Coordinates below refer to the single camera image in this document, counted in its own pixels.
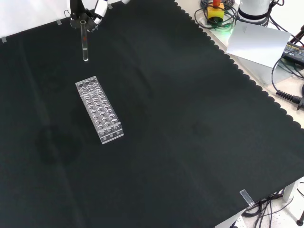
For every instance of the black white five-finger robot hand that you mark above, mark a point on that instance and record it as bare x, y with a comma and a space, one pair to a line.
75, 9

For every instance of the clear glass test tube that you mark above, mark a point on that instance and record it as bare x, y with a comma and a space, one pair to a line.
85, 47

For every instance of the clear acrylic test tube rack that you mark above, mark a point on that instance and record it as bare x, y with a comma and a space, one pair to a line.
99, 111

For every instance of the grey tape piece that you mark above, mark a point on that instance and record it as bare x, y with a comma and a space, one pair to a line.
110, 6
59, 22
4, 39

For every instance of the yellow stop button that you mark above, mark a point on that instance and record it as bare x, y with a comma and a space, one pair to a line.
215, 13

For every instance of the black bench cloth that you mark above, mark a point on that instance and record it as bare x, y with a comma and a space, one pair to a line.
166, 118

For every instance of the pale grey board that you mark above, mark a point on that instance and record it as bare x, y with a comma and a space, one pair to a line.
256, 40

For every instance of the black power adapter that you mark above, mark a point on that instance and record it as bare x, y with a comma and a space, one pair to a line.
294, 51

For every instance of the black tripod leg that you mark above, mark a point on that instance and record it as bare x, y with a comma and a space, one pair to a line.
299, 213

